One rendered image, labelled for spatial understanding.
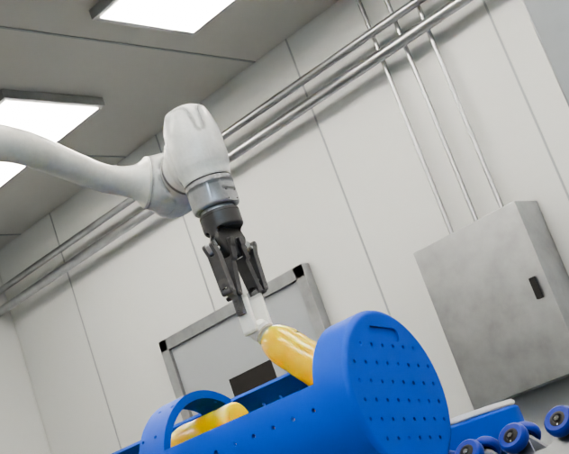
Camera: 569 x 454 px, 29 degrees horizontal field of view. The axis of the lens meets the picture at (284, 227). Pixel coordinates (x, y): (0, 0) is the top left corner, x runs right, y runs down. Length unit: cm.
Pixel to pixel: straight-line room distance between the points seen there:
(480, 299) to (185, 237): 217
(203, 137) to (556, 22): 88
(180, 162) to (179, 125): 7
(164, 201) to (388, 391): 62
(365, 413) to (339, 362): 9
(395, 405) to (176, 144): 63
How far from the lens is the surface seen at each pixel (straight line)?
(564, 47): 130
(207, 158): 200
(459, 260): 523
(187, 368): 666
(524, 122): 532
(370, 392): 173
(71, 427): 761
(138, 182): 213
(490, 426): 215
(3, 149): 196
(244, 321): 195
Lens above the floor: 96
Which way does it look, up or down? 14 degrees up
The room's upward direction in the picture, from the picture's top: 20 degrees counter-clockwise
